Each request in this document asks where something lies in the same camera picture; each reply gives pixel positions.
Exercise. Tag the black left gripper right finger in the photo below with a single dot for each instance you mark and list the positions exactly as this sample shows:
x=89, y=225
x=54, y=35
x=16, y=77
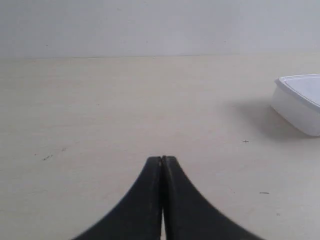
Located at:
x=188, y=215

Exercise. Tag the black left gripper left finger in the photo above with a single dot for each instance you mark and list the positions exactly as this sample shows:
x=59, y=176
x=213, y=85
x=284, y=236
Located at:
x=138, y=215

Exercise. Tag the white lidded plastic container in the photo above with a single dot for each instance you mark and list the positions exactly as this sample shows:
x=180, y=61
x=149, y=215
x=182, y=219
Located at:
x=297, y=99

